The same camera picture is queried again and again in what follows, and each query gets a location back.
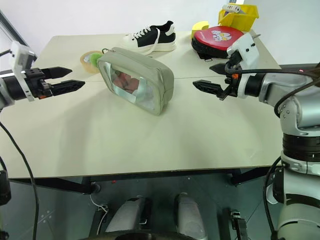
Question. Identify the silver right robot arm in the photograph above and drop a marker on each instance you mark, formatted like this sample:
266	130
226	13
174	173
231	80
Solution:
297	117

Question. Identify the yellow curved plastic piece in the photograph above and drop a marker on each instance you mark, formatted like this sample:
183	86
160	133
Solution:
198	28

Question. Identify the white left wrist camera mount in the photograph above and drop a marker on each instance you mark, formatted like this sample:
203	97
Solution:
20	59

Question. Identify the white power strip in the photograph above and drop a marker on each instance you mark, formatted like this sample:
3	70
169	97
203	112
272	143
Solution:
231	8

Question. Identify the silver left robot leg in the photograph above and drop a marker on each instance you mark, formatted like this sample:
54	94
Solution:
130	215

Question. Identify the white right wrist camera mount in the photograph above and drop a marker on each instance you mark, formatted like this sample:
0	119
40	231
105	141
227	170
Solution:
246	48

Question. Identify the beige transparent toiletry bag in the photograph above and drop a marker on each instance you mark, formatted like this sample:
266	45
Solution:
140	80

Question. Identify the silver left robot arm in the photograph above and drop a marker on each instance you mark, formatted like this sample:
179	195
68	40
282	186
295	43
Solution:
8	87

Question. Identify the black and white sneaker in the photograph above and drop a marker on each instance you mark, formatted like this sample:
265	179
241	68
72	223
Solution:
152	40

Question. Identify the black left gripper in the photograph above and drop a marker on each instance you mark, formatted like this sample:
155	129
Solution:
33	82

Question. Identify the grey aluminium frame bar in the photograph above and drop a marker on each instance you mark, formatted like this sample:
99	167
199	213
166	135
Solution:
12	27

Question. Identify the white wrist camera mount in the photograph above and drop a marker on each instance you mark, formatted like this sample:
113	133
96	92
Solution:
246	48
20	59

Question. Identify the yellow plastic bin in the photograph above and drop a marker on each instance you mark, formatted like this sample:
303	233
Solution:
238	17

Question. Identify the red round cartoon pad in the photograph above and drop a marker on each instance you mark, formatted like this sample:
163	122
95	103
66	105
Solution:
212	40

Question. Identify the green fluffy pompom charm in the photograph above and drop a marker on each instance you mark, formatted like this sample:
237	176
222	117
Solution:
93	59

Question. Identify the tan tape roll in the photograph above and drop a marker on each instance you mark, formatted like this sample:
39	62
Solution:
86	65

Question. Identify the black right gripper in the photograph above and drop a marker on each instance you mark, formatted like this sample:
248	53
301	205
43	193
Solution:
231	82

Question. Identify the silver robot leg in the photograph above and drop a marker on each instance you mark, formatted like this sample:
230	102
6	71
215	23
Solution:
188	215
130	215

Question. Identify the silver right robot leg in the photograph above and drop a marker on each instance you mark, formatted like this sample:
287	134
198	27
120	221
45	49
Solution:
188	215

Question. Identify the black table frame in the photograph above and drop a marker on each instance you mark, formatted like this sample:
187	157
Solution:
65	185

